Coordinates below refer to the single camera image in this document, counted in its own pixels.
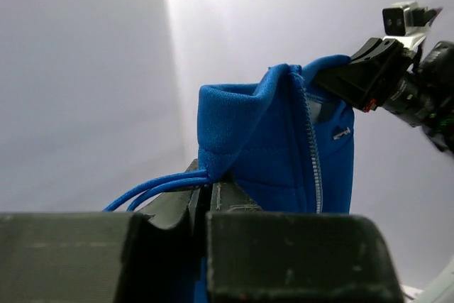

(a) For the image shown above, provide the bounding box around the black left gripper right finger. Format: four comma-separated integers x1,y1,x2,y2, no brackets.
205,176,404,302

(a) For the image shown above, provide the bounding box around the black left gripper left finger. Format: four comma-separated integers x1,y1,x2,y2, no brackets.
0,159,214,303

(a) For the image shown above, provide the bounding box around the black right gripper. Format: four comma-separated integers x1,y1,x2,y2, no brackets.
314,38,422,114

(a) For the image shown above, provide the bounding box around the blue zip jacket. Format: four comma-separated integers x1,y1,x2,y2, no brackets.
106,55,354,302

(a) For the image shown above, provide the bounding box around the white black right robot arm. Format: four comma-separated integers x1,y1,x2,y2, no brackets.
314,38,453,153

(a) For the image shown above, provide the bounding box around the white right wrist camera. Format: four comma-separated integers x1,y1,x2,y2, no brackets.
382,1,443,50

